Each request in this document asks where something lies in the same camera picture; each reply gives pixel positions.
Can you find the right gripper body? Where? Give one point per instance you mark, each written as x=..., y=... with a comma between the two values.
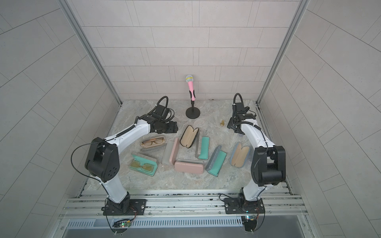
x=233, y=124

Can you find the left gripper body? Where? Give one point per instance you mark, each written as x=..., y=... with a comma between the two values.
x=165, y=127

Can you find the black case beige lining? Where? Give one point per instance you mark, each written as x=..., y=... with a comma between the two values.
x=189, y=136

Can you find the pink grey case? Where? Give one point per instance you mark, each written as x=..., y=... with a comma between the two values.
x=171, y=152

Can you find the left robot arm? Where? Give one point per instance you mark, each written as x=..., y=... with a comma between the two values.
x=103, y=163

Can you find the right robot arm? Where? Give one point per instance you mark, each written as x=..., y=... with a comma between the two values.
x=269, y=160

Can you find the beige case with glasses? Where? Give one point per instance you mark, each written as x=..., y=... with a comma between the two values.
x=153, y=143

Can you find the blue case beige lining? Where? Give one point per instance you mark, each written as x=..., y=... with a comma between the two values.
x=240, y=155

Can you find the mint case yellow glasses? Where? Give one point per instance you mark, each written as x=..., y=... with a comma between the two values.
x=144, y=164

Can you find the pink closed glasses case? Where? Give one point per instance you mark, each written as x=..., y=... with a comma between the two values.
x=189, y=167

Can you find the pink toy microphone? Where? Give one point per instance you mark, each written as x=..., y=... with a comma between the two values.
x=189, y=80

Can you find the right circuit board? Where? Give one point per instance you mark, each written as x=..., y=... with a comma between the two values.
x=249, y=223

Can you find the circuit board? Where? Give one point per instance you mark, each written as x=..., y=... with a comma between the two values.
x=125, y=223
x=249, y=223

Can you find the left circuit board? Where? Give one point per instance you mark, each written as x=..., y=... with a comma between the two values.
x=125, y=223

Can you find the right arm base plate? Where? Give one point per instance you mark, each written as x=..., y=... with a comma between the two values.
x=235, y=206

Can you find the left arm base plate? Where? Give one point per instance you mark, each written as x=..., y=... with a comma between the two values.
x=126, y=207

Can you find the aluminium mounting rail frame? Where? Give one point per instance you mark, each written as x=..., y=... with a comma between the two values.
x=185, y=213

